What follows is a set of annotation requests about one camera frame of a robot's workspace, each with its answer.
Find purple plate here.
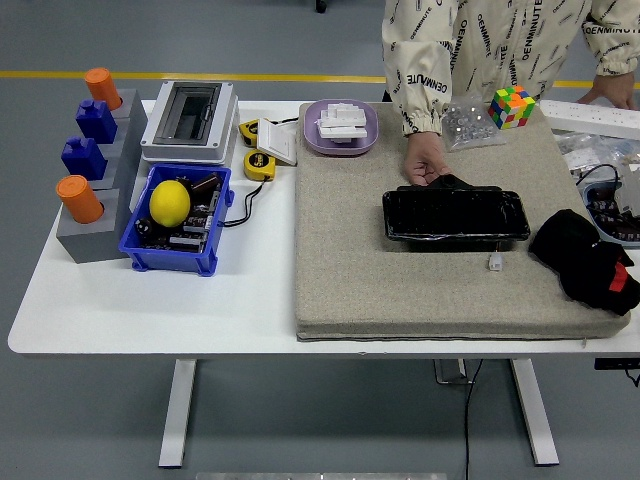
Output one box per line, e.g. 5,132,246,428
303,98,380,157

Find blue plastic bin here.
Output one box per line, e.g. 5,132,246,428
117,162,235,278

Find light blue tray of boards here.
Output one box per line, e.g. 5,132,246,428
579,180,640,247

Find black rag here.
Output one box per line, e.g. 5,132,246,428
528,208,635,317

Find person's right hand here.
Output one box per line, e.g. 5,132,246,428
401,131,454,188

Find person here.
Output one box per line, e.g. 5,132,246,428
380,0,640,136

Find black table control box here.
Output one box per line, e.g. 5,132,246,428
593,357,640,389

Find black cable under table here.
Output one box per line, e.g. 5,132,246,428
463,358,485,480

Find white table leg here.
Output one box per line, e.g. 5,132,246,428
509,358,560,467
158,358,197,470

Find yellow lemon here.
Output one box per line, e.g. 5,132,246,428
149,179,192,229

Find grey-brown mat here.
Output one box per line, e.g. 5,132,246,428
293,101,632,343

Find white switch parts stack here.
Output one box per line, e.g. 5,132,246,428
314,100,370,144

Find metal bracket under table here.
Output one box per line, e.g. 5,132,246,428
433,358,474,386

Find person's left hand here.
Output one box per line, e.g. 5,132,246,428
579,75,639,111

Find colourful puzzle cube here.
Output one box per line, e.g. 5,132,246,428
487,84,537,131

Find blue plastic block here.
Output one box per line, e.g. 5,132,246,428
60,136,109,181
75,98,119,145

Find grey electrical distribution box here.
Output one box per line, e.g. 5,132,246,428
139,79,240,167

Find orange cylinder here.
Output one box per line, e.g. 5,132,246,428
55,174,105,225
83,67,124,111

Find dark circuit board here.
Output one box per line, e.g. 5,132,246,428
134,172,224,251

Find brown cylindrical capacitor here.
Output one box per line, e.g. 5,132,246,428
192,171,222,195

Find clear plastic bags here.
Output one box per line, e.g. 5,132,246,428
552,129,640,177

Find clear bag of metal nuts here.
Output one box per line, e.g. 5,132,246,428
441,92,508,153

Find yellow tape measure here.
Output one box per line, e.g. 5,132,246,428
238,118,261,147
242,148,277,181

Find white wall switch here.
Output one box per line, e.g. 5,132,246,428
255,119,300,166

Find black looped cable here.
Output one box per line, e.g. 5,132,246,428
574,163,624,190

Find grey stepped block holder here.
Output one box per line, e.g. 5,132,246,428
55,88,150,265

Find white power strip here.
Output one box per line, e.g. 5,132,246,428
539,98,640,141

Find thin black cord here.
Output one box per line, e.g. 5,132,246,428
219,175,274,229

